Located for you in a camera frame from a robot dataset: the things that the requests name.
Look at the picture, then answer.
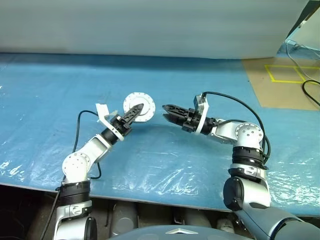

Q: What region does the thin white cable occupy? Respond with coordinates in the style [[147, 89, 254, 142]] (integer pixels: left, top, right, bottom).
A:
[[286, 39, 320, 81]]

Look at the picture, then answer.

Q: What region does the grey rounded cylinder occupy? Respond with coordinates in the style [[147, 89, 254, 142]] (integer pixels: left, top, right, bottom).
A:
[[183, 211, 211, 228], [111, 202, 138, 236]]

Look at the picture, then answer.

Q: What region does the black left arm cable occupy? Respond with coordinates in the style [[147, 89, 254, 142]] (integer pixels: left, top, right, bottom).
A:
[[42, 110, 103, 240]]

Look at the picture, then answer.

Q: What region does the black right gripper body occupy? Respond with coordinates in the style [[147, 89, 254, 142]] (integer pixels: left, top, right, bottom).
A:
[[181, 107, 203, 134]]

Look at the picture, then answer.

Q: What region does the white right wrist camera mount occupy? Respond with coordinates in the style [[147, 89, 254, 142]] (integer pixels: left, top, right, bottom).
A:
[[193, 92, 210, 136]]

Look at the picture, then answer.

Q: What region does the white round motor cover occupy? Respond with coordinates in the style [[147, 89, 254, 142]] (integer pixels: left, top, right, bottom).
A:
[[123, 92, 156, 123]]

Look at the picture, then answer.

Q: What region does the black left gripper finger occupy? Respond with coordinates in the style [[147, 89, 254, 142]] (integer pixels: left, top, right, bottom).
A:
[[123, 102, 145, 125]]

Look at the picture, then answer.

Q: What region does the white rounded object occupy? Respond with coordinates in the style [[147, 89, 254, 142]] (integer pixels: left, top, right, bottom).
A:
[[216, 218, 235, 232]]

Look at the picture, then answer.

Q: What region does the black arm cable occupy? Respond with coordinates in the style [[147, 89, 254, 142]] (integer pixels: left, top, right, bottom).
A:
[[202, 91, 272, 161], [42, 110, 103, 240]]

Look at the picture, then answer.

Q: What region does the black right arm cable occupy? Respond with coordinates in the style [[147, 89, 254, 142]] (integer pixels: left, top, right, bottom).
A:
[[202, 91, 272, 161]]

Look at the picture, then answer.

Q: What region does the blue plastic table sheet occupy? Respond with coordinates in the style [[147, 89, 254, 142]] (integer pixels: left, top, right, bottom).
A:
[[0, 52, 320, 218]]

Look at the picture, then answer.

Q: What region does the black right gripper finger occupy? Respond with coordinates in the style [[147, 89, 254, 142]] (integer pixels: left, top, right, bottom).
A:
[[161, 103, 191, 118], [162, 113, 188, 128]]

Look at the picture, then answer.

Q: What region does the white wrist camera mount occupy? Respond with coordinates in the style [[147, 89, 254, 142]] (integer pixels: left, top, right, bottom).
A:
[[193, 92, 210, 136], [95, 103, 125, 141]]

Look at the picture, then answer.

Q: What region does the brown cardboard sheet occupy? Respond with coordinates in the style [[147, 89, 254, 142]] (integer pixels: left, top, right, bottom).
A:
[[241, 57, 320, 111]]

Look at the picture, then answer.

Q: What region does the blue-grey robot torso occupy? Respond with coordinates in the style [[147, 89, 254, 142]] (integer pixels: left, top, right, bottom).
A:
[[107, 224, 253, 240]]

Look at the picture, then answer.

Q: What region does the thick black cable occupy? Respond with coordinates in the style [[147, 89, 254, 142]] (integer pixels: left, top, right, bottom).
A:
[[301, 79, 320, 105]]

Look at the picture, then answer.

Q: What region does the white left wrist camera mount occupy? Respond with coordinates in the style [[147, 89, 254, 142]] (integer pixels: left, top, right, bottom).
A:
[[95, 103, 125, 141]]

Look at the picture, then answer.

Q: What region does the white foam backdrop board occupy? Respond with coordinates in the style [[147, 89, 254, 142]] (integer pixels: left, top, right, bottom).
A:
[[0, 0, 311, 60]]

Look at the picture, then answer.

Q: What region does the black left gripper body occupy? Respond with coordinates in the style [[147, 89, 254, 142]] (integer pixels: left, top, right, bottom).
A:
[[111, 114, 133, 136]]

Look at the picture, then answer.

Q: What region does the yellow tape square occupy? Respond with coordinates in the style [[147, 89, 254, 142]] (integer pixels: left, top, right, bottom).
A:
[[264, 64, 320, 83]]

